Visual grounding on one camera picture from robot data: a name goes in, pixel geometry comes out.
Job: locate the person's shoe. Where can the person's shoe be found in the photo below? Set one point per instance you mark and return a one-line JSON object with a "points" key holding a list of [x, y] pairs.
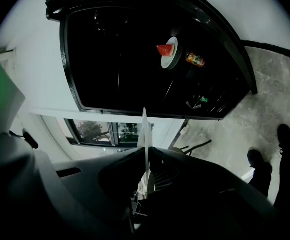
{"points": [[257, 157], [285, 135]]}

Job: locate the person's right shoe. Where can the person's right shoe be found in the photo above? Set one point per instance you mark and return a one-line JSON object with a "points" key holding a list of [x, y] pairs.
{"points": [[285, 135]]}

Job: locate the person's left shoe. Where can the person's left shoe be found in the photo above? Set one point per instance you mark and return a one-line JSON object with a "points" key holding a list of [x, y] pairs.
{"points": [[257, 157]]}

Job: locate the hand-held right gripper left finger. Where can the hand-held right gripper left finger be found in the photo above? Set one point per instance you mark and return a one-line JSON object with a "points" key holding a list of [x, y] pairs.
{"points": [[89, 184]]}

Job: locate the green drink can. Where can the green drink can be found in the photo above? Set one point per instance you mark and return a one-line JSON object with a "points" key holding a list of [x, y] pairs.
{"points": [[204, 99]]}

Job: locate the black framed window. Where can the black framed window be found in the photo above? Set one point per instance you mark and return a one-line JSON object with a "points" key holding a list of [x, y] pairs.
{"points": [[97, 134]]}

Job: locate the red watermelon slice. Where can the red watermelon slice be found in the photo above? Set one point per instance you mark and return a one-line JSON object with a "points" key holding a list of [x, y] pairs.
{"points": [[164, 50]]}

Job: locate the orange drink can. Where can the orange drink can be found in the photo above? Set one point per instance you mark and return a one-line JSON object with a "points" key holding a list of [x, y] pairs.
{"points": [[195, 59]]}

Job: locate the black mini fridge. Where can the black mini fridge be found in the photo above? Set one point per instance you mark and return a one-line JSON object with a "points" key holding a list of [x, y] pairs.
{"points": [[109, 59]]}

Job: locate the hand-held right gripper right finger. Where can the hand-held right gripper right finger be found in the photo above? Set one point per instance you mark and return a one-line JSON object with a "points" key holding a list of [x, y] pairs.
{"points": [[205, 199]]}

